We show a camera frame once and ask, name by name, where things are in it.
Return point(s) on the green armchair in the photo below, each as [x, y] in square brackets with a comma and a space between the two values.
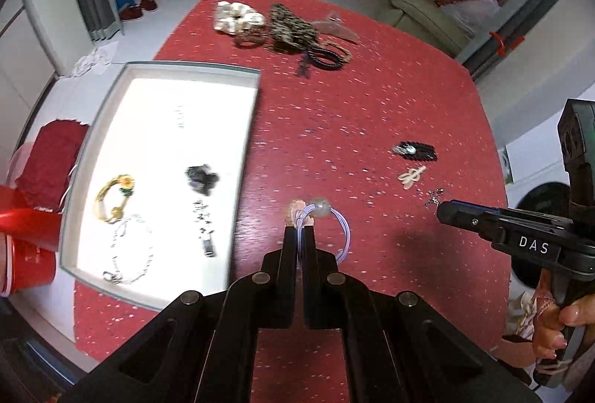
[418, 8]

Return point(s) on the red slipper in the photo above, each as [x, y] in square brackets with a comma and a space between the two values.
[130, 12]
[148, 3]

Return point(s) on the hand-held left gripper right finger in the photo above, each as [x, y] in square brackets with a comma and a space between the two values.
[310, 254]

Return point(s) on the beige bow hair clip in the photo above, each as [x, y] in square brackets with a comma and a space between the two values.
[410, 177]

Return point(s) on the small silver charm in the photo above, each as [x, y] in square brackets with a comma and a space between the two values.
[434, 195]

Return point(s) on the white cloth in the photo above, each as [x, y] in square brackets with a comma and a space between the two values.
[93, 61]

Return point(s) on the translucent claw hair clip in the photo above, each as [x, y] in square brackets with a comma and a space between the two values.
[337, 29]

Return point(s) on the white cabinet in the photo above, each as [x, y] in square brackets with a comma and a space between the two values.
[23, 59]

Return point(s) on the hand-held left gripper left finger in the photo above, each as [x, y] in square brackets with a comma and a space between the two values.
[289, 254]

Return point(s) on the black beaded hair clip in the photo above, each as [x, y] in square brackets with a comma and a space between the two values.
[420, 150]

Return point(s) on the red cloth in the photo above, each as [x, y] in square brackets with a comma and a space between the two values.
[51, 161]

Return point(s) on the red cup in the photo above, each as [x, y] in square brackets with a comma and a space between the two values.
[28, 240]

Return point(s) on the person's right hand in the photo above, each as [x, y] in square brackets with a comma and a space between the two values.
[548, 331]

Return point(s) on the white jewelry tray box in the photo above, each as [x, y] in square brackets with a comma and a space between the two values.
[162, 138]

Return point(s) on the white scrunchie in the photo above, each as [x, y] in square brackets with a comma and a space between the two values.
[237, 17]

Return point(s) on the leopard print scrunchie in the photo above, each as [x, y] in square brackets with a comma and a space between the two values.
[288, 29]

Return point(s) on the white plastic bag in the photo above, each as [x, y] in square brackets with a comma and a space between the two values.
[469, 15]

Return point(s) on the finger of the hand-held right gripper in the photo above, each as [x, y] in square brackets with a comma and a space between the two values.
[465, 213]

